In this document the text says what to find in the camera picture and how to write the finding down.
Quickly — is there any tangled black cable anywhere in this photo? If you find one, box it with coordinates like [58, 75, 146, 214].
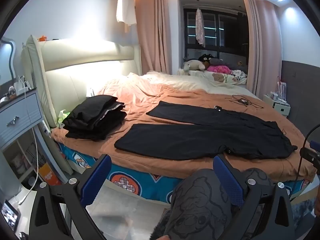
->
[225, 95, 264, 109]

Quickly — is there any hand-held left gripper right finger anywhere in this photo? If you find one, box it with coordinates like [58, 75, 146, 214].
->
[213, 154, 297, 240]

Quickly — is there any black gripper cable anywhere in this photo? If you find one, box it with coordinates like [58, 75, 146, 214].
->
[294, 124, 320, 182]

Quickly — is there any white charging cable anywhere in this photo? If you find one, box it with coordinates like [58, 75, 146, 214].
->
[19, 127, 40, 204]

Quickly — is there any pile of folded black pants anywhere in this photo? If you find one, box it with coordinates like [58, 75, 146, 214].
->
[62, 95, 127, 142]

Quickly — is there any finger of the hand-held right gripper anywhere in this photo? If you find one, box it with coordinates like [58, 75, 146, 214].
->
[299, 141, 320, 167]

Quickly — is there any cream bear print duvet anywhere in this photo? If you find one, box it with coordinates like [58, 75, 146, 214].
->
[144, 71, 263, 98]

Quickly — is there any spotted black white plush toy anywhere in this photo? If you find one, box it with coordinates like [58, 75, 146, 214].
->
[230, 70, 248, 84]

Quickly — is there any brown fleece blanket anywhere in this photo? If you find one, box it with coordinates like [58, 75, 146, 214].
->
[51, 76, 318, 180]

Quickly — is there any blue grey nightstand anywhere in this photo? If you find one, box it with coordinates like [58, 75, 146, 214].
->
[0, 87, 73, 183]

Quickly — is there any blue patterned bed sheet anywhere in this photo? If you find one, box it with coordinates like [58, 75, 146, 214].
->
[56, 142, 310, 205]

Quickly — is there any orange box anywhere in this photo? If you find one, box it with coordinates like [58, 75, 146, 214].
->
[37, 162, 62, 185]

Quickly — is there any beige plush toy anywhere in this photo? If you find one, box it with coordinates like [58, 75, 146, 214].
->
[183, 59, 205, 75]

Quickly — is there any tablet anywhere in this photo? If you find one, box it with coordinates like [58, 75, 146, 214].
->
[0, 200, 20, 230]

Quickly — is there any hanging floral garment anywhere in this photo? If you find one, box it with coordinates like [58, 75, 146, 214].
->
[195, 8, 206, 47]

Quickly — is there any hanging white shirt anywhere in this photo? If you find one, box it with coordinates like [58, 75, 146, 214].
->
[116, 0, 137, 25]

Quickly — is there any dark window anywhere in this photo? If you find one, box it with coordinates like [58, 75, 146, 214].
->
[182, 5, 249, 67]

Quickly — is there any small white nightstand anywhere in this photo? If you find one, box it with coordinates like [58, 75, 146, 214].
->
[263, 94, 292, 117]

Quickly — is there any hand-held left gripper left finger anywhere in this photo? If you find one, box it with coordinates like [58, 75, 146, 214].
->
[28, 154, 112, 240]

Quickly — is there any person's left leg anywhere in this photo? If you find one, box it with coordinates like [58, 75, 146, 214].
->
[150, 167, 234, 240]

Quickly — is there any cream padded bed headboard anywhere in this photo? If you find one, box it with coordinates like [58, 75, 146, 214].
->
[21, 35, 143, 128]

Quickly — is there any green white printed cloth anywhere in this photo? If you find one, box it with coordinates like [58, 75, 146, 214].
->
[56, 109, 69, 128]

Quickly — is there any pink curtain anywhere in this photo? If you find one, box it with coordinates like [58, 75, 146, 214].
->
[134, 0, 173, 75]
[244, 0, 278, 97]

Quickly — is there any pink plush toy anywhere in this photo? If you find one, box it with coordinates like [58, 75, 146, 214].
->
[206, 65, 232, 74]

